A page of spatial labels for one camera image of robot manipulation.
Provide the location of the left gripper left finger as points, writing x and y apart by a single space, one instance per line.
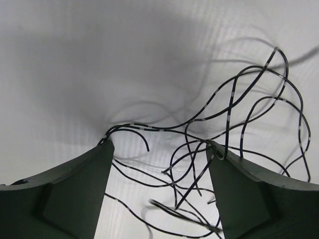
63 202

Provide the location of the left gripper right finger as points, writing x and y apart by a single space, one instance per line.
256 203

